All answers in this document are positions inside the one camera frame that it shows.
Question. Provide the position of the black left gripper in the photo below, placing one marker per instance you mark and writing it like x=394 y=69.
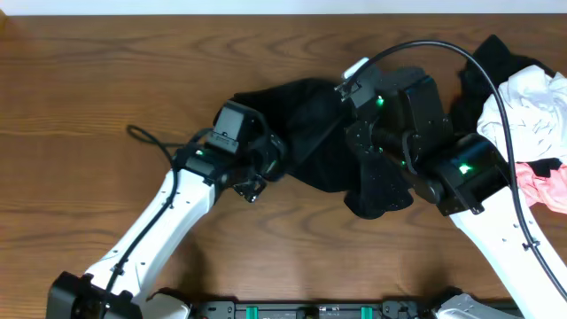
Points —
x=269 y=156

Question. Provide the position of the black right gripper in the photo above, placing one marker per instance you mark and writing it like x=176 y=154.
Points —
x=359 y=139

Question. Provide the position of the black velvet skirt with buttons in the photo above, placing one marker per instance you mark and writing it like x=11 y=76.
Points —
x=310 y=118

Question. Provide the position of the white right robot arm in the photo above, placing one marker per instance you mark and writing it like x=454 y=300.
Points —
x=407 y=148

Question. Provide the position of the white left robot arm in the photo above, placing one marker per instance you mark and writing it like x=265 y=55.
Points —
x=120 y=284

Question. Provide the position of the white garment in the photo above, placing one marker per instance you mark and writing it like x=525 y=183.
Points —
x=535 y=105

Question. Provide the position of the pink garment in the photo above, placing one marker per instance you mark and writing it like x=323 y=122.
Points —
x=550 y=191

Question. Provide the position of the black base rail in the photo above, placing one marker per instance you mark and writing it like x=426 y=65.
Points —
x=459 y=307

